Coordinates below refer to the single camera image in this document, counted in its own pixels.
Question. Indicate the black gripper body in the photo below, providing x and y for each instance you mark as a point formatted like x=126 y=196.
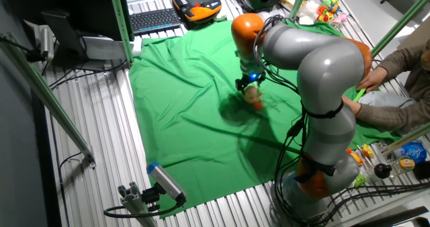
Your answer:
x=252 y=78

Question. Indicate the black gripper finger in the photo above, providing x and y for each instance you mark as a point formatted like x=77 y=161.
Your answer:
x=241 y=88
x=261 y=87

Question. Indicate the orange beige toy figure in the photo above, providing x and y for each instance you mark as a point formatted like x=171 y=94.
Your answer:
x=252 y=95

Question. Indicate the left forearm brown sleeve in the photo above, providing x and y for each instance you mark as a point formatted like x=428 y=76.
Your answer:
x=389 y=114

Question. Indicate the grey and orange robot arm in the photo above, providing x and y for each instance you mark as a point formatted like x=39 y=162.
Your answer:
x=322 y=62

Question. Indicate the right forearm brown sleeve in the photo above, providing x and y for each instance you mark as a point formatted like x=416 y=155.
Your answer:
x=403 y=60

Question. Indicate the person left hand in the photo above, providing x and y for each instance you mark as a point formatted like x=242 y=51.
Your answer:
x=352 y=106

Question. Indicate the person right hand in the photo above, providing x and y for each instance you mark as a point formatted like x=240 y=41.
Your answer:
x=373 y=79

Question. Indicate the green fabric cloth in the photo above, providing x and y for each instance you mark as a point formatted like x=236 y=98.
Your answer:
x=188 y=113

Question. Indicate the white plush toy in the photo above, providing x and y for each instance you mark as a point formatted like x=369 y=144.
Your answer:
x=307 y=12

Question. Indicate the orange black teach pendant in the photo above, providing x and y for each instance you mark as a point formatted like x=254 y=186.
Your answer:
x=198 y=5

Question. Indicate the orange red toy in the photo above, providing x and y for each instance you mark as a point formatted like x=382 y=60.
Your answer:
x=323 y=16

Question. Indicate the pink toy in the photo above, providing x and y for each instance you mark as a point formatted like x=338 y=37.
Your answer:
x=341 y=19

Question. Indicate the green yellow toy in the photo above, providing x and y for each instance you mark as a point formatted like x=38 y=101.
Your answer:
x=331 y=3

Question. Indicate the black keyboard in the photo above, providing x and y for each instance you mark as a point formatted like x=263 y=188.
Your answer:
x=154 y=20

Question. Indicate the white plastic block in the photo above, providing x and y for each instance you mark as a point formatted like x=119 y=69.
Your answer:
x=136 y=47

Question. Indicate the small orange toy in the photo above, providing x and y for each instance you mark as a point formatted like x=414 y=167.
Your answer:
x=355 y=157

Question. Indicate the small yellow toy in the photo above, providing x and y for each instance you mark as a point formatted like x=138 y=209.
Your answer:
x=367 y=150

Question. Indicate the grey trouser leg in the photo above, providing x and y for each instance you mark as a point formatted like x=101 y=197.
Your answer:
x=386 y=99

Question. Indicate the small green toy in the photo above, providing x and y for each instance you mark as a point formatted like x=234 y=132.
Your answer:
x=360 y=180

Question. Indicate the grey flat stand plate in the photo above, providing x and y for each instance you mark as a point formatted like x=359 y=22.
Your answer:
x=100 y=49

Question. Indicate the black round knob bottle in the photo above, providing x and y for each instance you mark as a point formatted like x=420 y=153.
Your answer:
x=383 y=171

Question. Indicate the person torso brown sweater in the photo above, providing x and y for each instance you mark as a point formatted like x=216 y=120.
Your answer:
x=420 y=86

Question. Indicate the blue white bag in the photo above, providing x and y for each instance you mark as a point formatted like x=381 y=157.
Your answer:
x=411 y=151

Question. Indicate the jar with yellow lid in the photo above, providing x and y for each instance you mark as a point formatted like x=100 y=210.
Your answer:
x=406 y=163

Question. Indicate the black computer monitor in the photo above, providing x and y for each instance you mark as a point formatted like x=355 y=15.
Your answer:
x=84 y=12

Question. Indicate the black box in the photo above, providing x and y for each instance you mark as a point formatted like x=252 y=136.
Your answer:
x=421 y=170

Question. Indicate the green metal frame post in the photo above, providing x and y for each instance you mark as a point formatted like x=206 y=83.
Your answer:
x=399 y=22
x=121 y=25
x=299 y=2
x=406 y=139
x=50 y=99

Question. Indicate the silver camera with blue cap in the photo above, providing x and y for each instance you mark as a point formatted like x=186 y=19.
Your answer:
x=164 y=180

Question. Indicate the aluminium profile camera mount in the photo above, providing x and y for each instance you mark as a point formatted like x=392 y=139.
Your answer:
x=134 y=203

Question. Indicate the silver depth camera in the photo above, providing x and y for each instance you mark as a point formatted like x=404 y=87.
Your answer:
x=47 y=44

